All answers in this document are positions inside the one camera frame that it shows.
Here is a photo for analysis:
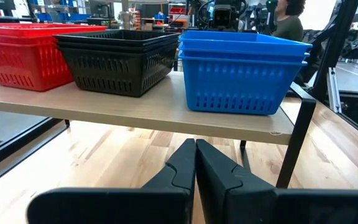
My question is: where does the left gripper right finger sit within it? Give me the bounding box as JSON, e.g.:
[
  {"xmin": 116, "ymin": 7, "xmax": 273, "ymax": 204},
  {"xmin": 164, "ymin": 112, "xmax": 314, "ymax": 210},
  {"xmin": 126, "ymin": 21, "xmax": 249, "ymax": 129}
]
[{"xmin": 196, "ymin": 139, "xmax": 358, "ymax": 224}]

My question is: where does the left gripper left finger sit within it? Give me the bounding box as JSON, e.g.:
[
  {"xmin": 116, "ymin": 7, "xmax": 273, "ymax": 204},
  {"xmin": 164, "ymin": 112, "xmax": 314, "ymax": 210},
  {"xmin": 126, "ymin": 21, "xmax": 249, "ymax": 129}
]
[{"xmin": 26, "ymin": 138, "xmax": 198, "ymax": 224}]

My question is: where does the blue plastic basket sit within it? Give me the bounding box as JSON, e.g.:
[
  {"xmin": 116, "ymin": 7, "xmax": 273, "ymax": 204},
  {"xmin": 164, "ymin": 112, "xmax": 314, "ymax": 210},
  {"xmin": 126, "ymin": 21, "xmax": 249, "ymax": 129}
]
[
  {"xmin": 178, "ymin": 30, "xmax": 313, "ymax": 57},
  {"xmin": 178, "ymin": 51, "xmax": 308, "ymax": 116},
  {"xmin": 178, "ymin": 43, "xmax": 310, "ymax": 62}
]

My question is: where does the black plastic basket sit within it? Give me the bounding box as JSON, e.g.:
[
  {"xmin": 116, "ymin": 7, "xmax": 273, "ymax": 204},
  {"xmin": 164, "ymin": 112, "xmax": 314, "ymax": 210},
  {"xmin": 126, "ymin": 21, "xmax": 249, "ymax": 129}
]
[
  {"xmin": 55, "ymin": 39, "xmax": 180, "ymax": 49},
  {"xmin": 53, "ymin": 29, "xmax": 181, "ymax": 44},
  {"xmin": 57, "ymin": 44, "xmax": 180, "ymax": 98}
]

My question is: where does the red plastic basket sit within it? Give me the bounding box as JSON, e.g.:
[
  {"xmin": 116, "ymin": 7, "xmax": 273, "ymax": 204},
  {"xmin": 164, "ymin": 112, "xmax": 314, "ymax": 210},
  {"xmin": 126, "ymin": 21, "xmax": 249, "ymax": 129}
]
[
  {"xmin": 0, "ymin": 22, "xmax": 107, "ymax": 38},
  {"xmin": 0, "ymin": 30, "xmax": 77, "ymax": 93}
]

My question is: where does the wooden box platform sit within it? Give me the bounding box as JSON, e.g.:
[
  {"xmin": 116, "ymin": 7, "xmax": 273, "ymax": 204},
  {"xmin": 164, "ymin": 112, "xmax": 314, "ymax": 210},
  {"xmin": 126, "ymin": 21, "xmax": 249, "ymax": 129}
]
[{"xmin": 0, "ymin": 70, "xmax": 317, "ymax": 189}]

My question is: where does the person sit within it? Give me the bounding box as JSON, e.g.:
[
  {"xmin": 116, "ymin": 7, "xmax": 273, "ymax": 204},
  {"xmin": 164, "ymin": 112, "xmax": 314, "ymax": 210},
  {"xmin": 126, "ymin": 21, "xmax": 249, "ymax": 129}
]
[{"xmin": 270, "ymin": 0, "xmax": 323, "ymax": 86}]

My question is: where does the white shade silver table lamp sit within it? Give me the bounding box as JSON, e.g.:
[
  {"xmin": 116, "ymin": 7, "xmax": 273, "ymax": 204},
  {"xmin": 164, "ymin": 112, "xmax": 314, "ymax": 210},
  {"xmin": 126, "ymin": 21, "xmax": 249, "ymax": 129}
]
[{"xmin": 113, "ymin": 0, "xmax": 170, "ymax": 31}]

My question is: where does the rack with blue bins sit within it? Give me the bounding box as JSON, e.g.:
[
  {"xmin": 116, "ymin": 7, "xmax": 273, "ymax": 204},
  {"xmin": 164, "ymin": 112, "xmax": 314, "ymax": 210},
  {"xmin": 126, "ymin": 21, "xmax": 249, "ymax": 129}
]
[{"xmin": 28, "ymin": 0, "xmax": 91, "ymax": 23}]

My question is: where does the black aluminium table frame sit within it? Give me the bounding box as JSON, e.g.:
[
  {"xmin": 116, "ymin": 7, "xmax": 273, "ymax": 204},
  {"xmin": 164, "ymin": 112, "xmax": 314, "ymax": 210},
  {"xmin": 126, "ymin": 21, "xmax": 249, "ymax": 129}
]
[{"xmin": 0, "ymin": 0, "xmax": 358, "ymax": 191}]

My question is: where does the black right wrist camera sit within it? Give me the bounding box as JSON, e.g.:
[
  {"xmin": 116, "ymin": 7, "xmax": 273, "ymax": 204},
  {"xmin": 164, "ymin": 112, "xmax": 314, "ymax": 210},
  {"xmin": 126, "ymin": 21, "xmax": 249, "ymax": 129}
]
[{"xmin": 213, "ymin": 4, "xmax": 233, "ymax": 30}]

